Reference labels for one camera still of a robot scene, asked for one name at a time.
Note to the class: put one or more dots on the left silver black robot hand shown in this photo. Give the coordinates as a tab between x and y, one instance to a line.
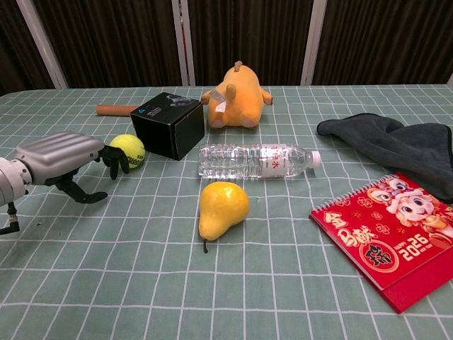
56	152

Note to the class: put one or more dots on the yellow tennis ball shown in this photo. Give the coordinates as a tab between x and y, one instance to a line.
129	147

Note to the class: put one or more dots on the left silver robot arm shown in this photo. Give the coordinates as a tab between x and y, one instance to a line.
10	180

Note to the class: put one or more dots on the black small box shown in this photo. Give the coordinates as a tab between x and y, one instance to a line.
159	131

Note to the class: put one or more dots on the brown wooden rod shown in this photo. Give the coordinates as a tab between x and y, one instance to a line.
113	110

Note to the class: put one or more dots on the green checked tablecloth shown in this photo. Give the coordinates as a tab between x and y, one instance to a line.
141	265

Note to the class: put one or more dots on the yellow pear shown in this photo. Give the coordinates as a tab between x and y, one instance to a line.
221	209

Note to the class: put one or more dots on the clear plastic water bottle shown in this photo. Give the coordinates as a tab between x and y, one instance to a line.
240	161

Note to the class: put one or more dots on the yellow plush toy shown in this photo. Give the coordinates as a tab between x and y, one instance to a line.
240	99

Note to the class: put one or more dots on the red 2026 desk calendar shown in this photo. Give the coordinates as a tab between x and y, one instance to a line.
385	233

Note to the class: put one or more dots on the dark grey towel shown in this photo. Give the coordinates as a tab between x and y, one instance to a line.
400	141

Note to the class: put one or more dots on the white partition post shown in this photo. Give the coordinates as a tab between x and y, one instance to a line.
314	42
184	42
42	46

